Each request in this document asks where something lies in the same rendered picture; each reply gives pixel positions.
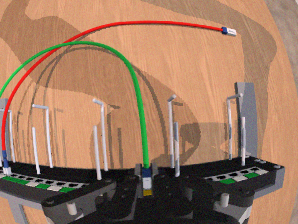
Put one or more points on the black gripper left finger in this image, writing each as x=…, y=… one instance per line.
x=119, y=199

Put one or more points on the red cable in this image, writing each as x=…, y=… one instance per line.
x=4, y=153

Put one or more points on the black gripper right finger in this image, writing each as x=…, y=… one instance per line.
x=225, y=198

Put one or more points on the green patch cord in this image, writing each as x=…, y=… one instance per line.
x=134, y=78

